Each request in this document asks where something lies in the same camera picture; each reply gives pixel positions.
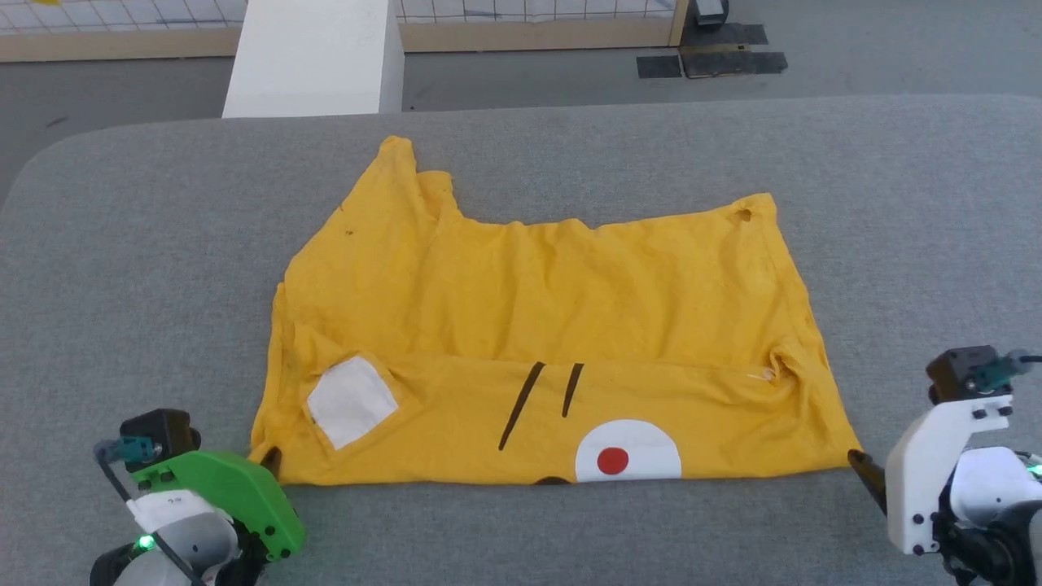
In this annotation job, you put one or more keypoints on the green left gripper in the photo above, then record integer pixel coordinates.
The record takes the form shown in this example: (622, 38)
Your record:
(232, 492)

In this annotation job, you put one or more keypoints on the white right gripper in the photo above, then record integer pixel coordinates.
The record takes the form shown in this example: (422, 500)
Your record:
(920, 464)

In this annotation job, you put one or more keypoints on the yellow printed t-shirt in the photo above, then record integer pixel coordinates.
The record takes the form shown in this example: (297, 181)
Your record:
(570, 309)

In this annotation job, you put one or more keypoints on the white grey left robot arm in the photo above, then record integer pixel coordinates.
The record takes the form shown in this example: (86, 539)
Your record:
(179, 537)

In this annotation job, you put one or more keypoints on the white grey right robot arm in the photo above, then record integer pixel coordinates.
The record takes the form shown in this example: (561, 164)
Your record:
(989, 496)

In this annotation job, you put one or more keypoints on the white rectangular box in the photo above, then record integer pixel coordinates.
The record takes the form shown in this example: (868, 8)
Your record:
(313, 57)

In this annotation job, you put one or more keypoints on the long black floor mat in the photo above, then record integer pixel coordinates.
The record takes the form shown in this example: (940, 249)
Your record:
(737, 64)

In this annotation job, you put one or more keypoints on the small black floor mat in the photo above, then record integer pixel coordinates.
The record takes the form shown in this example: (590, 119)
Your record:
(659, 67)

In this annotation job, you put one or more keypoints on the dark brown floor plate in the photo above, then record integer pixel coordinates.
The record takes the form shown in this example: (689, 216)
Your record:
(724, 34)

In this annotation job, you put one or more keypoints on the grey partition foot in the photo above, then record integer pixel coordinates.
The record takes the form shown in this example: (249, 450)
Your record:
(710, 10)

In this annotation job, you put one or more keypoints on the lemon print partition screen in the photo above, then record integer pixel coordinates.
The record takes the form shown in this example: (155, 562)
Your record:
(529, 28)

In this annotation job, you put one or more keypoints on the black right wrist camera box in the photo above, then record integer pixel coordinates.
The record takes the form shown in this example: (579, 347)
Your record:
(965, 370)

